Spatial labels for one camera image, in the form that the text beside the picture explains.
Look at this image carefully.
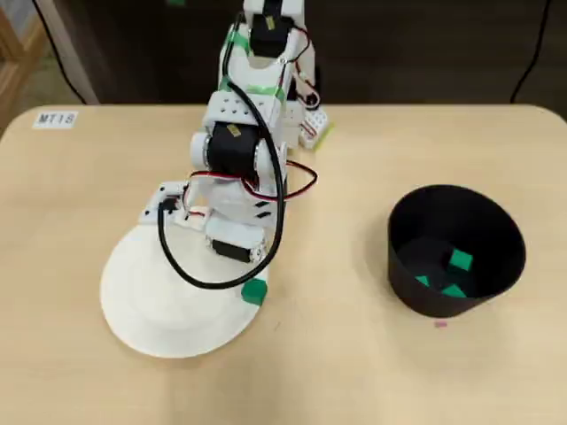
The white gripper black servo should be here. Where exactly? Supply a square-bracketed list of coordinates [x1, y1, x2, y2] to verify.
[189, 166, 290, 266]

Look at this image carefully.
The white paper plate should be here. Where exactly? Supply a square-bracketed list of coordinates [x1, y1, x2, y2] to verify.
[99, 222, 270, 359]

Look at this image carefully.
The black round pot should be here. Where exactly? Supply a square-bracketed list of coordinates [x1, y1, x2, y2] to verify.
[387, 184, 528, 319]

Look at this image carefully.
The white MT18 label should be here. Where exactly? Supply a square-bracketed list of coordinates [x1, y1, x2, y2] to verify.
[33, 110, 80, 129]

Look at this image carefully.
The black camera cable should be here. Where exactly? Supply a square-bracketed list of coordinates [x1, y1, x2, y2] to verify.
[157, 12, 288, 291]

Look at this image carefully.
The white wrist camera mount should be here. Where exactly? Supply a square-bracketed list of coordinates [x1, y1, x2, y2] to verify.
[140, 180, 210, 230]

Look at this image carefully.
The thin black power cable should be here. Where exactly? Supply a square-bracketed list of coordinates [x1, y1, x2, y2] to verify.
[507, 0, 548, 105]
[34, 0, 92, 105]

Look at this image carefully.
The grey metal post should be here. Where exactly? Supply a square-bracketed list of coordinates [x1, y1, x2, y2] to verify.
[37, 0, 101, 105]

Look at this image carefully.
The light wooden furniture frame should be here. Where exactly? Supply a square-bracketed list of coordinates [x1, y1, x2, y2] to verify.
[0, 8, 45, 129]

